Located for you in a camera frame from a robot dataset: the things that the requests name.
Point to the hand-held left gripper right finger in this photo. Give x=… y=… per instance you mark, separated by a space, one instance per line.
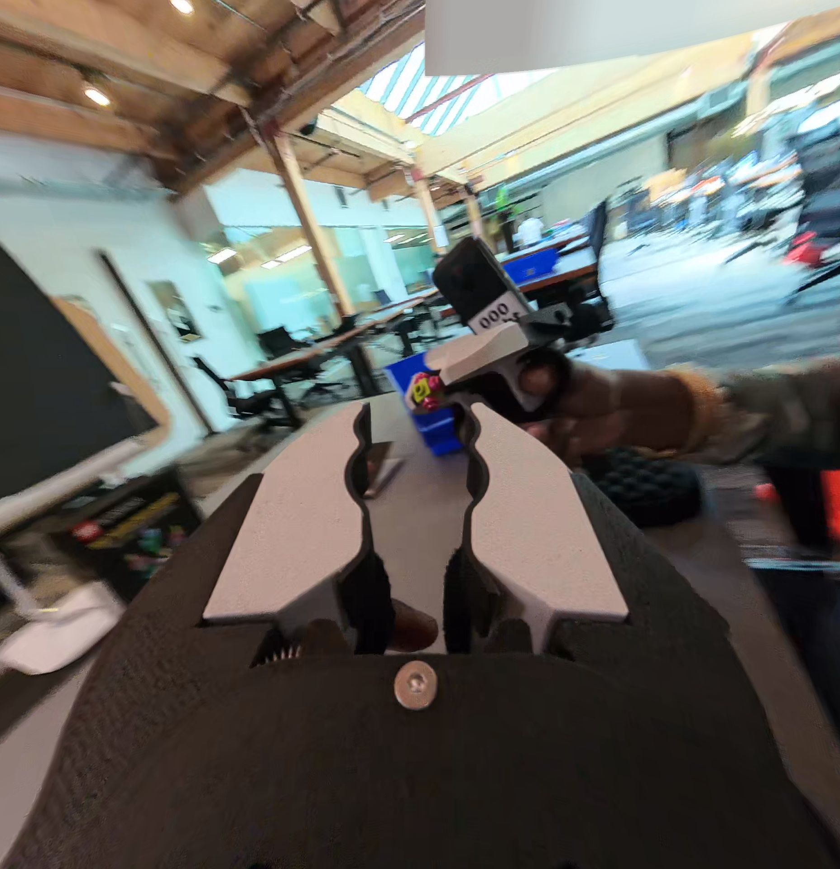
x=542 y=536

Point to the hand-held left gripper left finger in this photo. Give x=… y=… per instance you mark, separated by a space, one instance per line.
x=291 y=536

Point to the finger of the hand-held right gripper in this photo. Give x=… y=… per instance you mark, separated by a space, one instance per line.
x=484 y=349

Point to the magenta lego flower cluster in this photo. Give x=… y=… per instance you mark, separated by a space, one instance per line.
x=425 y=392

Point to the person's right forearm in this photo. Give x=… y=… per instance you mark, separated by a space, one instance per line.
x=786 y=414

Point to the lego instruction booklet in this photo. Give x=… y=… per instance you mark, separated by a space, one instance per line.
x=382 y=468

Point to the black lego set box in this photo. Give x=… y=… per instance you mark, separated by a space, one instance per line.
x=134 y=536

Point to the small blue bin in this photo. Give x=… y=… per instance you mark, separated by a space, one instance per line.
x=528 y=265

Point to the green potted plant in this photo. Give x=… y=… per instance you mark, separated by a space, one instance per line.
x=502 y=200

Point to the blue plastic bin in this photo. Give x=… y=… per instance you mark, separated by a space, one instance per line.
x=437 y=431

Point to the black honeycomb cushion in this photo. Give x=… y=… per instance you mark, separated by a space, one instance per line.
x=644 y=485

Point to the black office chair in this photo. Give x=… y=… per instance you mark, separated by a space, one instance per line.
x=243 y=400

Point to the brown office desk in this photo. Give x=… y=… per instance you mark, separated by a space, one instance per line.
x=311 y=353

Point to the black panel with wooden rim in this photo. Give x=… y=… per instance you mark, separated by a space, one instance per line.
x=39 y=380

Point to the orange traffic cone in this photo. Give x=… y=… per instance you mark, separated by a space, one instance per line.
x=839 y=506

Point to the ceiling spot lamp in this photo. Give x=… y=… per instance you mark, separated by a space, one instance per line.
x=97 y=95

